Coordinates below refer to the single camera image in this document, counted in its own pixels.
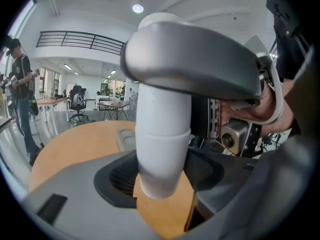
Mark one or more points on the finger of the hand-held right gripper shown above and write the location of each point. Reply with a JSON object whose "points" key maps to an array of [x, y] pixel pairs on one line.
{"points": [[187, 59]]}

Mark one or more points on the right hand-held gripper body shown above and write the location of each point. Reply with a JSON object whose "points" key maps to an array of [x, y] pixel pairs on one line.
{"points": [[205, 116]]}

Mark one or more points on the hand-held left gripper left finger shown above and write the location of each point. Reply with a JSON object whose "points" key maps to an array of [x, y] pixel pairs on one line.
{"points": [[75, 196]]}

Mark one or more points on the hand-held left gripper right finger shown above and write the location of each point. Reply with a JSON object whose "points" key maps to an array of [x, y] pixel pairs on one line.
{"points": [[237, 184]]}

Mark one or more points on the person's right forearm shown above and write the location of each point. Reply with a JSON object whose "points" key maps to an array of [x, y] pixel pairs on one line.
{"points": [[287, 101]]}

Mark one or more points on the person's right hand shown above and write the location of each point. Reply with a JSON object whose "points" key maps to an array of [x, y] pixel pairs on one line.
{"points": [[255, 111]]}

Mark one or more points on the round ceiling light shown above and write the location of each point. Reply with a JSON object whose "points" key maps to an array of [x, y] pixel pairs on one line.
{"points": [[137, 8]]}

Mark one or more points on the grey box with two circles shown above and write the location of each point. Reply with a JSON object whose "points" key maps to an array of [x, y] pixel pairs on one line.
{"points": [[125, 139]]}

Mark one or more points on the small teal item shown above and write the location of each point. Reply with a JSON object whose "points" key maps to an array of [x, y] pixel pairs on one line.
{"points": [[119, 99]]}

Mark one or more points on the wooden desk with black legs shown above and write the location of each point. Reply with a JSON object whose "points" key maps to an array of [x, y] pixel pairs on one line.
{"points": [[115, 104]]}

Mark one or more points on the black balcony railing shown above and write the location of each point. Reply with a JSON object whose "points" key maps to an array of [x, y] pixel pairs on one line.
{"points": [[95, 35]]}

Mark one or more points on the black office chair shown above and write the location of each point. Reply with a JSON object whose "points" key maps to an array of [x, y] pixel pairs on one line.
{"points": [[78, 99]]}

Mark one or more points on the white desk with wooden top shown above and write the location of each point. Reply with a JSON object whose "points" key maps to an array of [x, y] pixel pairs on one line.
{"points": [[52, 100]]}

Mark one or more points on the person's black shirt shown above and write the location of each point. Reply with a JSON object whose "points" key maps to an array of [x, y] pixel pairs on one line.
{"points": [[287, 46]]}

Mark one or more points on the white whiteboard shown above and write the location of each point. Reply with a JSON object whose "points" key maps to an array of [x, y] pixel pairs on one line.
{"points": [[71, 90]]}

